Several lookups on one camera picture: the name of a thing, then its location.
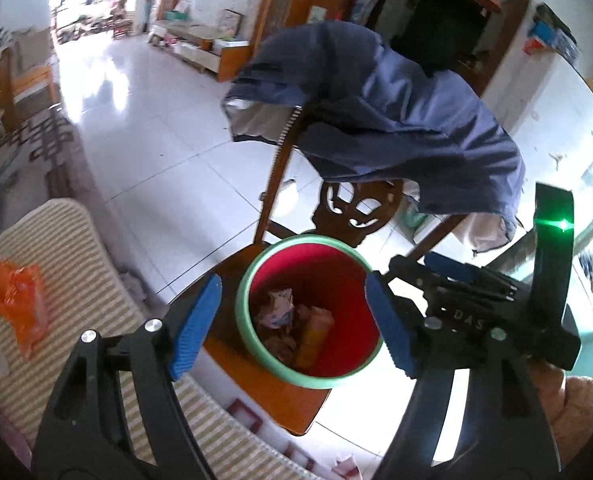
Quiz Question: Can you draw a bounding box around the carved wooden chair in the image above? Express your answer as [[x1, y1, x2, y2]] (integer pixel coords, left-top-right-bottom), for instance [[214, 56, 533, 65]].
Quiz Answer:
[[169, 100, 469, 436]]

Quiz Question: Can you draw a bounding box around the crumpled white wrapper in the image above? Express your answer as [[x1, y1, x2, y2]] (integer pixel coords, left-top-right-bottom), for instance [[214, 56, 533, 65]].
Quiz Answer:
[[255, 287, 297, 332]]

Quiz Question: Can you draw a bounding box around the orange carton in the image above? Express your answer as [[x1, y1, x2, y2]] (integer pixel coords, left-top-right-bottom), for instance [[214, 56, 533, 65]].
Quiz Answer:
[[294, 305, 335, 372]]

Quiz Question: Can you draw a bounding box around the striped yellow white tablecloth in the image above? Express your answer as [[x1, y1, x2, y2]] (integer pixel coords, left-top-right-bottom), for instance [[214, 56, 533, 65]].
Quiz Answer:
[[0, 199, 322, 480]]

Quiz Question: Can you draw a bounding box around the blue jacket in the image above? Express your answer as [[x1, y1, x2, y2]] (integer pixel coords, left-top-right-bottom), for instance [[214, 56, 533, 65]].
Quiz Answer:
[[221, 21, 527, 256]]

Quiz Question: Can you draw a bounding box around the white mat with red squares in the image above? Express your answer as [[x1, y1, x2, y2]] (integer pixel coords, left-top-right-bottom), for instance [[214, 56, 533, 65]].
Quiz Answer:
[[226, 395, 364, 480]]

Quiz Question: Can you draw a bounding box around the blue box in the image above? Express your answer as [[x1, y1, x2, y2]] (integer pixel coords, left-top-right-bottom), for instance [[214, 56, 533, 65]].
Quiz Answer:
[[523, 5, 579, 63]]

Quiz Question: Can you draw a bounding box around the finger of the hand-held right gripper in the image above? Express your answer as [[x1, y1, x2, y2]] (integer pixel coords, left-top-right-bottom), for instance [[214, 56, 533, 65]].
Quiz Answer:
[[387, 255, 457, 313], [423, 252, 520, 297]]

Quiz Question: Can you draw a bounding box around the red bin with green rim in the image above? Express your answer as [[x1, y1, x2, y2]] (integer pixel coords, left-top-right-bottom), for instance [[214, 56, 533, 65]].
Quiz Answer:
[[235, 234, 384, 390]]

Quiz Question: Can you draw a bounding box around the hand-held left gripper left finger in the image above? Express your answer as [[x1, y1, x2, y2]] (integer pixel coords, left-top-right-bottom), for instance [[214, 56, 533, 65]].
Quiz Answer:
[[31, 274, 223, 480]]

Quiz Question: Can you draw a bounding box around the low white wooden cabinet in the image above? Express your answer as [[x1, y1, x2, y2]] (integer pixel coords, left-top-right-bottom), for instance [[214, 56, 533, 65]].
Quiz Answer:
[[149, 19, 252, 83]]

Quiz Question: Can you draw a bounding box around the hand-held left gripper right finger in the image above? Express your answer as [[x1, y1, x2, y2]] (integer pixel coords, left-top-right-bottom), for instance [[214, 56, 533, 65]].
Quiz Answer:
[[365, 270, 562, 480]]

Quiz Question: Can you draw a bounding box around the orange snack wrapper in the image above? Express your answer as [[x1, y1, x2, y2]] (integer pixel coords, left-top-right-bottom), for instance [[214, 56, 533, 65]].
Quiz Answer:
[[0, 260, 52, 361]]

